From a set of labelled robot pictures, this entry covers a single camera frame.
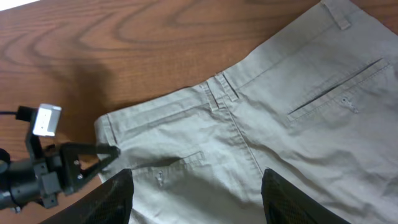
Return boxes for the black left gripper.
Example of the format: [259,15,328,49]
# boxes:
[1,142,120,208]

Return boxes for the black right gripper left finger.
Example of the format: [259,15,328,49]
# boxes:
[42,169,134,224]

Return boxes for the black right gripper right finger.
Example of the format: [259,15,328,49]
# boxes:
[261,169,349,224]

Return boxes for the light green khaki shorts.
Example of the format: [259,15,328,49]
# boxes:
[95,1,397,223]

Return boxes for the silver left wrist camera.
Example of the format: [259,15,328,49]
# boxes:
[32,104,62,137]

